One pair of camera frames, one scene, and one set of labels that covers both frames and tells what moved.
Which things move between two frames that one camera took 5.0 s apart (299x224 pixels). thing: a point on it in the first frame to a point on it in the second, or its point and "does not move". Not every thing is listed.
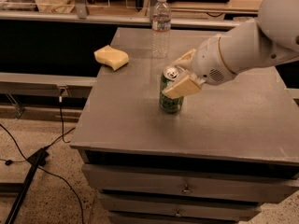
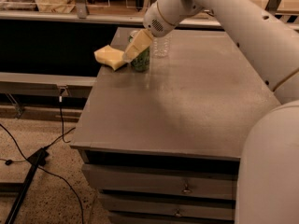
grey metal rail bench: (12, 84) does not move
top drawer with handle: (192, 184) does not move
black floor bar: (37, 160) does not move
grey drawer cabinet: (233, 147) does not move
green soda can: (166, 103) to (141, 63)
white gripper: (209, 63) to (154, 20)
